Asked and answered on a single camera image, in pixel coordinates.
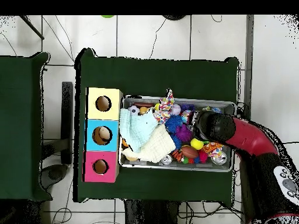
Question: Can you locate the mint green cloth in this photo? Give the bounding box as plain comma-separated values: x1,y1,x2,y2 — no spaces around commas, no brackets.
119,108,159,153

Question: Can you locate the colourful dotted cloth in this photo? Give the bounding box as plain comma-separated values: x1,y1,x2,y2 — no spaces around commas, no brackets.
152,89,175,124

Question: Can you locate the cream white cloth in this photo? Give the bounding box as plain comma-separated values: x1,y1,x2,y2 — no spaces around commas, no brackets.
121,130,176,163

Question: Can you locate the wooden box with three holes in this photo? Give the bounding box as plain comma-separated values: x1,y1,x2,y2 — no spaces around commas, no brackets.
82,87,124,183

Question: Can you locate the shallow mesh bin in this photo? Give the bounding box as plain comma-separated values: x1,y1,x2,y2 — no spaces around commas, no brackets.
119,94,237,173

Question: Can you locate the black and white soccer ball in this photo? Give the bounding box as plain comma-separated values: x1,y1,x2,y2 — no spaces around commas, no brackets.
127,105,140,116

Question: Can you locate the blue spiky ball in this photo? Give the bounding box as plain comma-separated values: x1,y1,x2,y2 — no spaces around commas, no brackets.
164,114,184,134

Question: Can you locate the white baseball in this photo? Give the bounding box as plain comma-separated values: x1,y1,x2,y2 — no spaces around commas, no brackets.
171,103,182,116

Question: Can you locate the purple spiky toy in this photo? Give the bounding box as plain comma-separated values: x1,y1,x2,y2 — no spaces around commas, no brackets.
175,124,193,143

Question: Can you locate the dark green table cloth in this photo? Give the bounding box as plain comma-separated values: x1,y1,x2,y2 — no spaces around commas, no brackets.
0,51,53,202
73,47,240,203

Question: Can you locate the brown toy football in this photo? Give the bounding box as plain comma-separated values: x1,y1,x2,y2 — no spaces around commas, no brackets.
180,145,199,159

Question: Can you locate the yellow ball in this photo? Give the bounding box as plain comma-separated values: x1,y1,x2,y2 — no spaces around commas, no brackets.
190,137,204,151

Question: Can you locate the orange plastic tray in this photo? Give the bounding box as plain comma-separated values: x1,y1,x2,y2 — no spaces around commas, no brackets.
201,142,224,153

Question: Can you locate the black upright panel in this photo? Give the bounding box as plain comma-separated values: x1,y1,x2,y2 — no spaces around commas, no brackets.
60,81,74,165

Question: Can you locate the grey round stand foot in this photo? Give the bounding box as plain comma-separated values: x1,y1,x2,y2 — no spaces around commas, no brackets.
39,163,71,190

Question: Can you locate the black round object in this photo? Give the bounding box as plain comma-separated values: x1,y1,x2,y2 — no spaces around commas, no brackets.
162,15,187,21

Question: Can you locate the black slanted rod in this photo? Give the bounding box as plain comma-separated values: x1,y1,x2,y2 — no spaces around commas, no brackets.
19,15,45,40

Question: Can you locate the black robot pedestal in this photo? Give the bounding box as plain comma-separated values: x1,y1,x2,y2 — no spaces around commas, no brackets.
123,199,181,224

